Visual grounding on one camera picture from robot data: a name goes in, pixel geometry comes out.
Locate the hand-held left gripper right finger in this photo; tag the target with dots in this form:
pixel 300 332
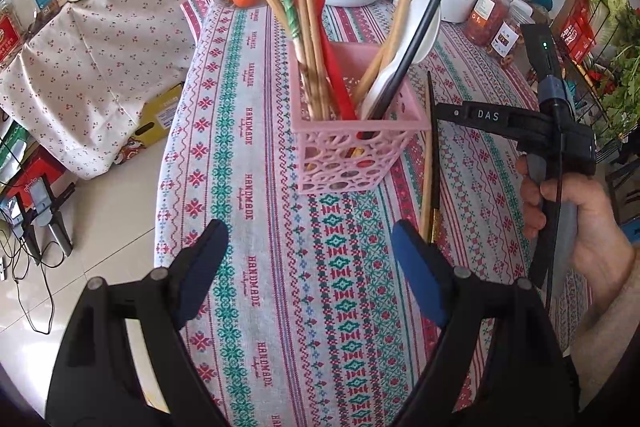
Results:
pixel 420 277

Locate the jar with red label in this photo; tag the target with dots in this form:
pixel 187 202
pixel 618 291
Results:
pixel 10 37

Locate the red snack packets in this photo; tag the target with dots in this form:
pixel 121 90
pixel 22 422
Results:
pixel 575 27

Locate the person's right hand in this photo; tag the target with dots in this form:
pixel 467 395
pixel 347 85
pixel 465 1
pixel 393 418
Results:
pixel 600 232

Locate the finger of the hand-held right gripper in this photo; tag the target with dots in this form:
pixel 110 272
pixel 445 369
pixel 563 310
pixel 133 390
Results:
pixel 480 114

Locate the red box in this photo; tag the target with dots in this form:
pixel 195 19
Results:
pixel 30 172

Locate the white plastic spoon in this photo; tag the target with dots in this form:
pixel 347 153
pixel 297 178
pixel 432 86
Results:
pixel 420 32

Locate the pink plastic utensil basket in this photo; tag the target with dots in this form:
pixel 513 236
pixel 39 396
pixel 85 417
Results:
pixel 350 152

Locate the yellow cardboard box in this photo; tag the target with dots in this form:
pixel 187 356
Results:
pixel 155 122

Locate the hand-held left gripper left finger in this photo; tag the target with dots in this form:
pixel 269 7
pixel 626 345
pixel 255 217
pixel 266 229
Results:
pixel 205 267

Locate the jar of red dried fruit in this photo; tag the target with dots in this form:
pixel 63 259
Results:
pixel 487 14

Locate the spare gripper on floor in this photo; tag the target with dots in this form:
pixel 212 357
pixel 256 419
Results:
pixel 40 212

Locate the leafy green vegetables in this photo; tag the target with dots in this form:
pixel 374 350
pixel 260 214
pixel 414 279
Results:
pixel 622 57

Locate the black chopstick gold band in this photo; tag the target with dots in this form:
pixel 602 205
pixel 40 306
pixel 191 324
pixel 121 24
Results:
pixel 435 2
pixel 433 147

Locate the striped patterned tablecloth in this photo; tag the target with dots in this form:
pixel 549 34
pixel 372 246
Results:
pixel 300 282

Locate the jar of dried fruit slices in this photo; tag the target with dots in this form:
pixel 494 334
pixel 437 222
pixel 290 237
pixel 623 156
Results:
pixel 507 39

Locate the person's right forearm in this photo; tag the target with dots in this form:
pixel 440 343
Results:
pixel 610 327

